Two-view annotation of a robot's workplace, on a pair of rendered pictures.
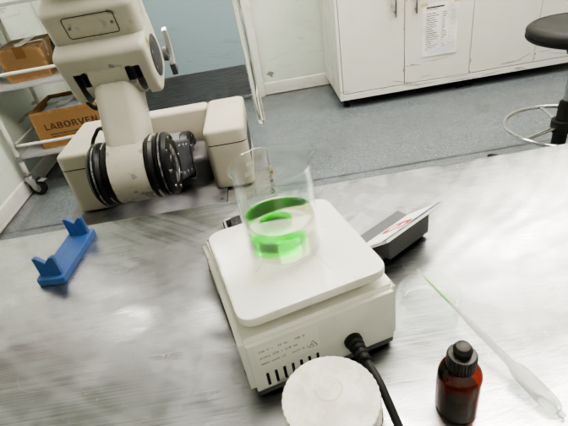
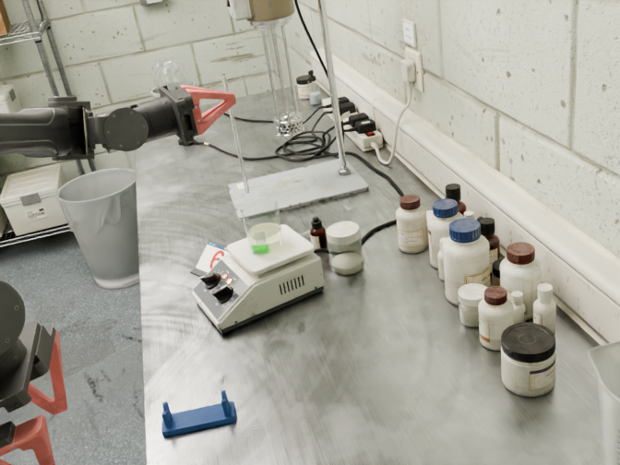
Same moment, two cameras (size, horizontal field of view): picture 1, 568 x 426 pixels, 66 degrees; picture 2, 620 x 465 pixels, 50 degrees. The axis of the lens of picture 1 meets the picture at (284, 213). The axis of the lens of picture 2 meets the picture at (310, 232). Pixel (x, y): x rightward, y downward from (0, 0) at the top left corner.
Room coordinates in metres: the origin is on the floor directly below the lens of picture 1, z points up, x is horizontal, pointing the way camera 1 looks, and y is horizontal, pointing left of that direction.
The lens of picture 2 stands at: (0.40, 1.01, 1.38)
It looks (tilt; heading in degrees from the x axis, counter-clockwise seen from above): 28 degrees down; 260
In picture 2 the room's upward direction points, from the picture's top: 10 degrees counter-clockwise
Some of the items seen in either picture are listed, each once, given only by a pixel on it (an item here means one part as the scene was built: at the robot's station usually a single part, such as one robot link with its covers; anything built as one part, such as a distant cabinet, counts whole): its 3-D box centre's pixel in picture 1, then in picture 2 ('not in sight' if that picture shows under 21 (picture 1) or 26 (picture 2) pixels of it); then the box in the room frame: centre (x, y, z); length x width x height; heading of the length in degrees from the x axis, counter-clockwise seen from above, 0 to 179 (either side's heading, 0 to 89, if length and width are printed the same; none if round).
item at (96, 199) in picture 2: not in sight; (113, 228); (0.74, -1.65, 0.22); 0.33 x 0.33 x 0.41
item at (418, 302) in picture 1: (428, 298); not in sight; (0.28, -0.12, 0.76); 0.06 x 0.06 x 0.02
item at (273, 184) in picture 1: (281, 207); (262, 227); (0.29, 0.00, 0.88); 0.07 x 0.06 x 0.08; 110
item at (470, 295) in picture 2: not in sight; (473, 305); (0.03, 0.23, 0.78); 0.05 x 0.05 x 0.05
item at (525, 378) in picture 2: not in sight; (528, 359); (0.02, 0.39, 0.79); 0.07 x 0.07 x 0.07
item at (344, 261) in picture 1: (289, 253); (269, 248); (0.29, 0.00, 0.83); 0.12 x 0.12 x 0.01; 14
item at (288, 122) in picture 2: not in sight; (280, 76); (0.15, -0.40, 1.02); 0.07 x 0.07 x 0.25
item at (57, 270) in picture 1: (64, 247); (196, 411); (0.46, 0.28, 0.77); 0.10 x 0.03 x 0.04; 173
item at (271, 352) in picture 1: (286, 273); (260, 275); (0.31, 0.01, 0.79); 0.22 x 0.13 x 0.08; 14
